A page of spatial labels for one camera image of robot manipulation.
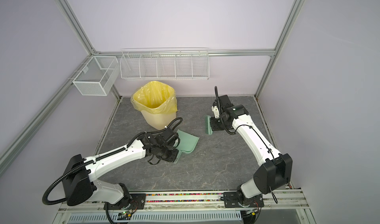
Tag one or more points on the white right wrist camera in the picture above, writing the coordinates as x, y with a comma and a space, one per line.
216, 112

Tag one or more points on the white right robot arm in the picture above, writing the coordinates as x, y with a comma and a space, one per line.
275, 168

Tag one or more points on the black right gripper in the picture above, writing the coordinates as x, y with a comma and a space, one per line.
214, 126

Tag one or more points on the green hand brush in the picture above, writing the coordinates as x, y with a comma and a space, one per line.
208, 127

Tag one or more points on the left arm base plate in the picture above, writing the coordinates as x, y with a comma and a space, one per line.
134, 202

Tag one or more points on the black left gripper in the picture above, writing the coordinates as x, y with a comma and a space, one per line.
172, 157

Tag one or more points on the green plastic dustpan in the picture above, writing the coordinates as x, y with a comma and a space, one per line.
186, 145

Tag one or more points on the aluminium front rail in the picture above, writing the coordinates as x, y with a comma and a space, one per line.
215, 200

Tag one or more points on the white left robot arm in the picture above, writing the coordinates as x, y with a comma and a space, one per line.
81, 182

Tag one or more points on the long white wire basket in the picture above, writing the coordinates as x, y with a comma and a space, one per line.
165, 63

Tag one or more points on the beige bin yellow bag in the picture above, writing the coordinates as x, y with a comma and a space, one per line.
157, 103

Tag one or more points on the small white mesh basket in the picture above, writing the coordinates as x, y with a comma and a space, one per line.
97, 76

